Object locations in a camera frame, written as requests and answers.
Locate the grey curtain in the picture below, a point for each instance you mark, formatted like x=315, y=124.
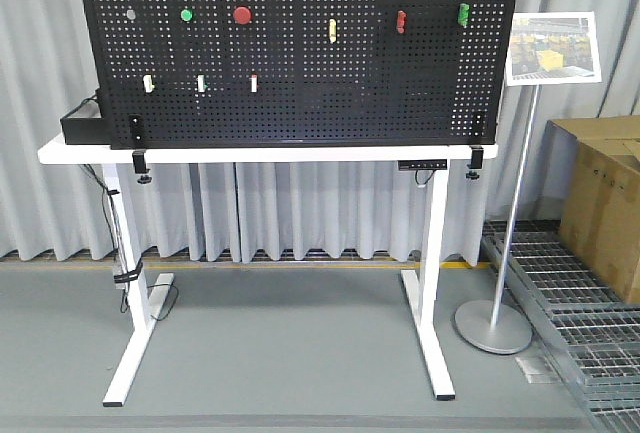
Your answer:
x=47, y=69

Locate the green toggle switch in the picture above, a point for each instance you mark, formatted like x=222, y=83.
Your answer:
x=463, y=14

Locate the green white rocker switch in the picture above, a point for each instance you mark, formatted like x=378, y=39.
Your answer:
x=201, y=84

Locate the brown cardboard box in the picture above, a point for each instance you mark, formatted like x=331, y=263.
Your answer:
x=600, y=221

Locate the lower red mushroom button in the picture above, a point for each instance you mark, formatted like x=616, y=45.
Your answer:
x=242, y=15

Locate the black table clamp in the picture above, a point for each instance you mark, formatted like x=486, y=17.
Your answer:
x=139, y=149
x=475, y=153

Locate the desk height control panel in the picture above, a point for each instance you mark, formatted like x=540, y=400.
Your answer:
x=419, y=165

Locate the white standing desk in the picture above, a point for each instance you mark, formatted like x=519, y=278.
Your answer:
x=420, y=286

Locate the framed photo sign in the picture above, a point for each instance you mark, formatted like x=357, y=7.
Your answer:
x=553, y=48

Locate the yellow toggle switch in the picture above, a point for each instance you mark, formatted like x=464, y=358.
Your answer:
x=332, y=30

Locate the left black table clamp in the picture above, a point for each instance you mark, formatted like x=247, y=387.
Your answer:
x=139, y=149

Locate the black box on desk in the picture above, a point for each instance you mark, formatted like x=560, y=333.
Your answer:
x=85, y=125

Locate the right black table clamp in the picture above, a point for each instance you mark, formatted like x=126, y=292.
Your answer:
x=475, y=153

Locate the metal floor grating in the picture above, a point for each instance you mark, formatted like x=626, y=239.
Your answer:
x=590, y=336

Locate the black perforated pegboard panel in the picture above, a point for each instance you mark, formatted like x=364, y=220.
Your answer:
x=372, y=87

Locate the green round push button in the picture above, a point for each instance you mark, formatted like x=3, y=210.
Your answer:
x=186, y=15

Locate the silver sign stand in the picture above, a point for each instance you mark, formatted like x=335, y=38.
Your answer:
x=492, y=326

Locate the red toggle switch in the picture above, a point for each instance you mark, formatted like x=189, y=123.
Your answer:
x=401, y=21

